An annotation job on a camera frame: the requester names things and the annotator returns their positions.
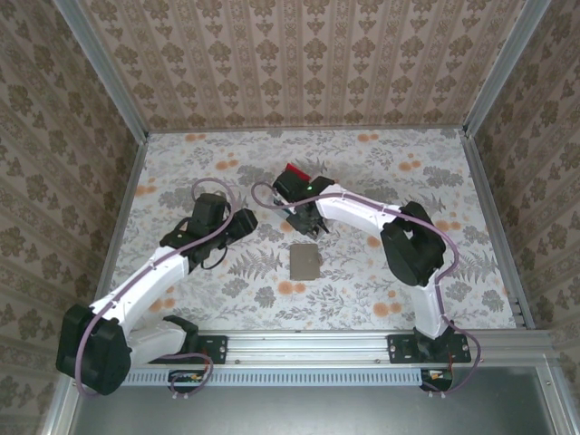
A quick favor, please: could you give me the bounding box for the aluminium frame bar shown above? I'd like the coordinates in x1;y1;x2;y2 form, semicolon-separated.
41;384;82;435
536;362;566;435

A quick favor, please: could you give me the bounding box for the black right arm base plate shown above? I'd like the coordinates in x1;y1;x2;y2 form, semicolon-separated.
387;333;472;365

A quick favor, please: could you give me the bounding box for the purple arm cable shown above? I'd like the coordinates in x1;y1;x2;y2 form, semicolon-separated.
250;180;482;401
74;178;237;402

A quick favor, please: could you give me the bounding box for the thin aluminium table end rail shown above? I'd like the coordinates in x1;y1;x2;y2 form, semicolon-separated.
145;124;468;135

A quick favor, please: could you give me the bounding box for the red card stack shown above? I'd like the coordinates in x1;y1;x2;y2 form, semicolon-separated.
283;163;313;181

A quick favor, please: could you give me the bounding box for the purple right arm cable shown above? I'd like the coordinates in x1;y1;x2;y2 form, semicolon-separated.
250;180;482;401

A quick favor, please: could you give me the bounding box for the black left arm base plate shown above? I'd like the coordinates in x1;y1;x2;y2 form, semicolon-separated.
162;333;228;365

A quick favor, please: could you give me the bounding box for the black connector board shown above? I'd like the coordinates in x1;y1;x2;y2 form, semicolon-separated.
168;369;205;394

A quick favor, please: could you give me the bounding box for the clear acrylic card organizer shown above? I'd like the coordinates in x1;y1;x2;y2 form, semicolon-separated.
270;162;335;237

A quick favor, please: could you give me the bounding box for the grey sheet metal panel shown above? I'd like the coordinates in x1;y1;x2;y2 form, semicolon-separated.
67;384;558;435

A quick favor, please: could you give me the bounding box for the aluminium table side rail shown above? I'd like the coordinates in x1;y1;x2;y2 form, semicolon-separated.
458;130;537;331
95;133;150;312

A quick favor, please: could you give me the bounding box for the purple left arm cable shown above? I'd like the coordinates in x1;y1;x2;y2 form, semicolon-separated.
74;178;237;402

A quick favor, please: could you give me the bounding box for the grey folding card holder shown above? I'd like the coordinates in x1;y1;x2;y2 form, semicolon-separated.
288;243;322;281

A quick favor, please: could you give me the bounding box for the aluminium corner post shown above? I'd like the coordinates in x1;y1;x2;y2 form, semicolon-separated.
460;0;554;137
50;0;150;140

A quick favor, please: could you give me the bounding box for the floral patterned table covering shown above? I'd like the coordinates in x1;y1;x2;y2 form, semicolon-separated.
97;129;520;332

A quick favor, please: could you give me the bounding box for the white slotted cable duct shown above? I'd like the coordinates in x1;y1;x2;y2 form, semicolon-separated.
121;366;454;388

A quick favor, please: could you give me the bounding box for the long aluminium base rail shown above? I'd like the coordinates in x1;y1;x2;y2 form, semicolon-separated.
67;329;552;366

